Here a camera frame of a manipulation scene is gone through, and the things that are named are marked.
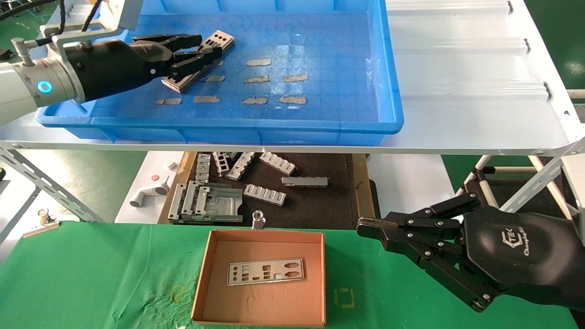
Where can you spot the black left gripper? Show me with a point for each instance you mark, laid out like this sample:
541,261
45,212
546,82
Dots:
114,64

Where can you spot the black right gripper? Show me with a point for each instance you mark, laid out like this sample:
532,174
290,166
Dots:
516,246

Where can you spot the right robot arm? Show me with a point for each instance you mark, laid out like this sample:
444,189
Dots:
577,301

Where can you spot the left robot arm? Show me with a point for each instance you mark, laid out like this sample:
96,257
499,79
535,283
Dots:
27,87

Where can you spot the blue plastic tray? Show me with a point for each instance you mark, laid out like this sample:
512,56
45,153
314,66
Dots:
329,55

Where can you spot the brown cardboard box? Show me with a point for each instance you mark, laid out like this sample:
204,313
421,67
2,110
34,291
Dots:
274,306

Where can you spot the black tube connector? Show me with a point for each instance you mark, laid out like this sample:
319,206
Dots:
482,172

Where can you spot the white slotted angle bar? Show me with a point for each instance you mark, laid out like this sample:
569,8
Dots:
521,196
45,187

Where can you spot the beige tube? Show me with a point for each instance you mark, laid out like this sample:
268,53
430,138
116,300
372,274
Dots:
516,170

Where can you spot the small white cube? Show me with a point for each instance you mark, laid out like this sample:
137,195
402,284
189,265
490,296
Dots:
171,164

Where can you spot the grey slotted metal part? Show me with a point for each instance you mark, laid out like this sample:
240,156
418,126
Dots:
203,167
221,163
241,165
277,163
265,194

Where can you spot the dark work mat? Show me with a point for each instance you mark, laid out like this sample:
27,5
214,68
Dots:
320,205

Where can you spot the long white tube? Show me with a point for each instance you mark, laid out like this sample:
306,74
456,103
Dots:
560,200

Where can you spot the grey metal bar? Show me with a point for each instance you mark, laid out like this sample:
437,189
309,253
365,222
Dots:
305,181

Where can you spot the white pipe fitting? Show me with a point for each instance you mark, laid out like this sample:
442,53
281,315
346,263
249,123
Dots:
148,194

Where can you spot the silver binder clip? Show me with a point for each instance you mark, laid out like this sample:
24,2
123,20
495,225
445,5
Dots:
258,219

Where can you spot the small black device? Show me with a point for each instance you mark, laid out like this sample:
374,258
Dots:
3,54

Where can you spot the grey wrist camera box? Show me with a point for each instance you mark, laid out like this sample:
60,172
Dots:
124,13

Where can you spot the silver camera mount bracket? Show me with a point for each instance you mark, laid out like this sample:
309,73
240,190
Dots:
77,37

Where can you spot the large grey metal bracket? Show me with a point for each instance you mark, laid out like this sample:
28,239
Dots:
219,208

